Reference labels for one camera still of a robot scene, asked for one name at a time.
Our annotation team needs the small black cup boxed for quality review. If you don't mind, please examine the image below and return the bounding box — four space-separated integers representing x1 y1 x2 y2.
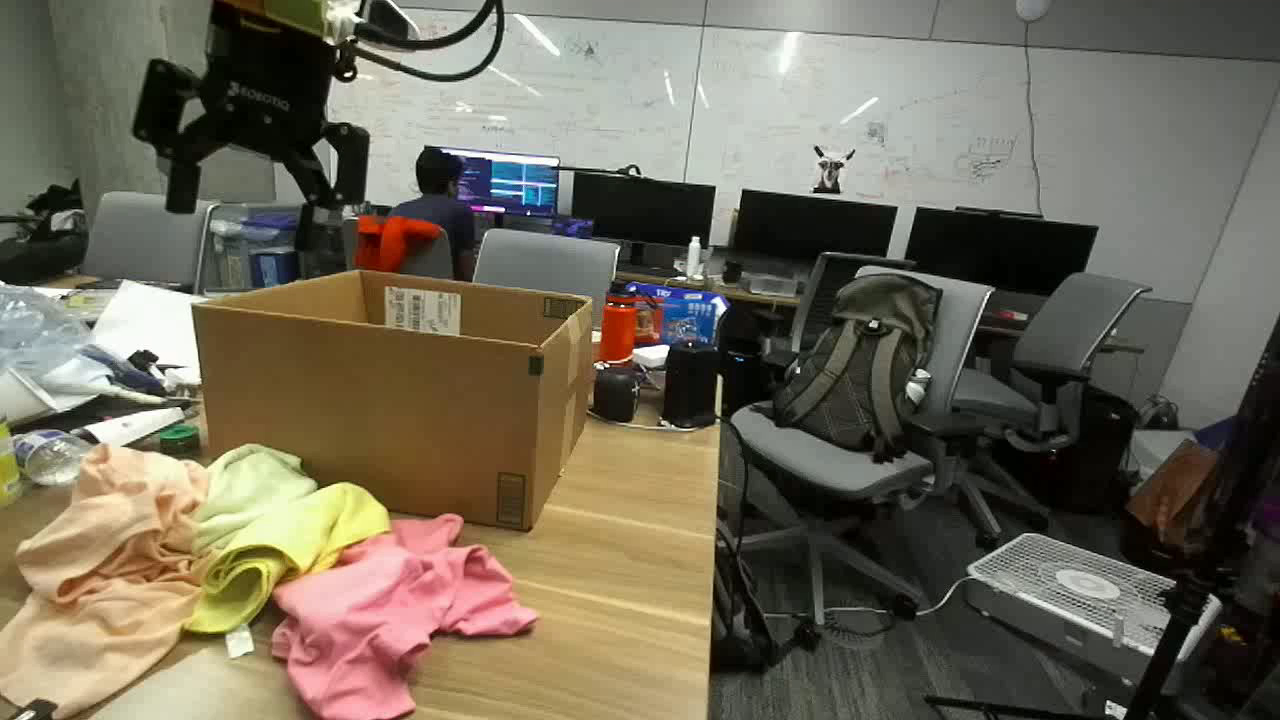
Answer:
591 360 645 423

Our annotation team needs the peach shirt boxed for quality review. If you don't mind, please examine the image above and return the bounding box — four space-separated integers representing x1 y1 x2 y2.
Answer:
0 441 215 718

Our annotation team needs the black computer monitor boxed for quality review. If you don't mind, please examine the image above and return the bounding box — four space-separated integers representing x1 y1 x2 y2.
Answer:
571 169 721 252
902 205 1104 299
726 187 899 267

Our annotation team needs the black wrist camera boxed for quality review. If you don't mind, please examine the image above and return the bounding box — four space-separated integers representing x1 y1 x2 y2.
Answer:
127 58 202 149

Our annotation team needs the pink shirt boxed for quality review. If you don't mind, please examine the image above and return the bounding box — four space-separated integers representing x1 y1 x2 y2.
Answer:
266 514 538 720

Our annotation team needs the black equipment pile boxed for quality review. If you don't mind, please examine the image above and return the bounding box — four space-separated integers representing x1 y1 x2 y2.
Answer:
0 178 91 290

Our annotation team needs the yellow-green wrist mounting plate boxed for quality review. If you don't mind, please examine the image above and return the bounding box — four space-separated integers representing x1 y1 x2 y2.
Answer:
211 0 337 41

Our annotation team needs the clear plastic storage bin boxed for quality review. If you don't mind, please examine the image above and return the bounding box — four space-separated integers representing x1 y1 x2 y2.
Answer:
965 528 1224 688

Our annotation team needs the black camera tripod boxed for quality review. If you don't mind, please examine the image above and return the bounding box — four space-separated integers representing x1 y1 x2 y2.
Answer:
914 311 1280 720

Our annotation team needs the black cylinder speaker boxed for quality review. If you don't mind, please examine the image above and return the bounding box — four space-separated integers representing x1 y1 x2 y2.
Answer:
660 339 723 433

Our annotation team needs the grey-green backpack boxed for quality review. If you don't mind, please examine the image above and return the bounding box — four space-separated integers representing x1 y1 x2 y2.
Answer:
769 273 945 464

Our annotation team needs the red bottle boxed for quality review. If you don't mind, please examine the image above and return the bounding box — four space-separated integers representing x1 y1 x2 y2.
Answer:
596 291 645 370

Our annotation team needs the glass whiteboard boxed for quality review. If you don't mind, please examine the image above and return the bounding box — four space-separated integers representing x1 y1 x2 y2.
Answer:
318 0 1256 303

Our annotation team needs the light grey office chair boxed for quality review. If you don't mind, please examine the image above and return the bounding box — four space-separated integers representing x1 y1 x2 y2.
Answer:
471 224 624 316

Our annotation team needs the yellow towel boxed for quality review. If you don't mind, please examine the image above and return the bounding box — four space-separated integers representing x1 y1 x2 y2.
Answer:
180 480 397 661

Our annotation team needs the seated person in dark shirt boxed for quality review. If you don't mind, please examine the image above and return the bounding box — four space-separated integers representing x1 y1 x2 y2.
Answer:
392 144 482 280

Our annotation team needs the grey mesh office chair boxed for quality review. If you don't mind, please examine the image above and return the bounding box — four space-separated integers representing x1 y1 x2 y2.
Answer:
723 261 996 652

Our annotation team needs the clear plastic bottle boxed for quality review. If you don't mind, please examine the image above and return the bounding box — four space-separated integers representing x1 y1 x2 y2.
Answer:
9 423 100 493

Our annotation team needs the white plastic bag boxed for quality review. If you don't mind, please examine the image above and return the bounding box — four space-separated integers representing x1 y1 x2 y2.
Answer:
0 284 132 427

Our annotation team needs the brown cardboard box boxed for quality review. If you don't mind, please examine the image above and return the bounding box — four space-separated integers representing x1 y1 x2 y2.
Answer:
190 267 596 535

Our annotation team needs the hanging thin cord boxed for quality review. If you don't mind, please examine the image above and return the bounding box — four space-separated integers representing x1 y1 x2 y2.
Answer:
1016 11 1049 218

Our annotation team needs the small animal figurine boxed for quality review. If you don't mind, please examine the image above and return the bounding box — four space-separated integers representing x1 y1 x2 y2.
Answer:
807 139 858 196

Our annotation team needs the brown bag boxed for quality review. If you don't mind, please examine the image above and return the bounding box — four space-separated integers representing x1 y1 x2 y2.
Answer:
1119 438 1224 571

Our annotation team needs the white paper sheet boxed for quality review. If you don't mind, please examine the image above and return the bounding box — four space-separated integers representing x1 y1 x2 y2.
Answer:
84 278 209 394

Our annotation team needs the lit blue computer monitor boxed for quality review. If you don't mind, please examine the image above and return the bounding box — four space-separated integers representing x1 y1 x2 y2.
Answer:
422 144 563 224

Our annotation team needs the blue printed box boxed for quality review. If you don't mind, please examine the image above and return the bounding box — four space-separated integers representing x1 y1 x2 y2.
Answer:
624 278 730 354

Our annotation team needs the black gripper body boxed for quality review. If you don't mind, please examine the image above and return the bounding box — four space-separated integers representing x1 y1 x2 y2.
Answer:
201 11 341 153

